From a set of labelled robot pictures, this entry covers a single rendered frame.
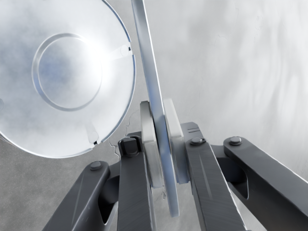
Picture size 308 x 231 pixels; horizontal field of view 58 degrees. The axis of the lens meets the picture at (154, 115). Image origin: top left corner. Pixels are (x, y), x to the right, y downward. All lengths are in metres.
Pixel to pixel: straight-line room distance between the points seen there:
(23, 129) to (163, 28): 0.75
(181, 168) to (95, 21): 0.41
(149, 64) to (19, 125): 0.32
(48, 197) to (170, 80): 0.62
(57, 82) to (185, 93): 0.82
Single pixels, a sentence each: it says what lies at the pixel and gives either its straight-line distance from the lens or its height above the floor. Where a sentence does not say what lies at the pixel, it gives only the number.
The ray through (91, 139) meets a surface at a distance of 0.53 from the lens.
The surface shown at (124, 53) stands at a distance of 0.56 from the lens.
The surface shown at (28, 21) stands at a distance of 0.47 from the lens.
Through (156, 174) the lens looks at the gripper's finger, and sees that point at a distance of 0.15.
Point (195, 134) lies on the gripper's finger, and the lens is 0.16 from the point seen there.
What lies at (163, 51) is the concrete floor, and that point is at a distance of 1.10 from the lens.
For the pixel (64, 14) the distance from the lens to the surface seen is 0.49.
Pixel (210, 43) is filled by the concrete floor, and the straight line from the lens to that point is 1.36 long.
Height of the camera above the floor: 0.72
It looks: 42 degrees down
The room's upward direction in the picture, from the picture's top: 101 degrees clockwise
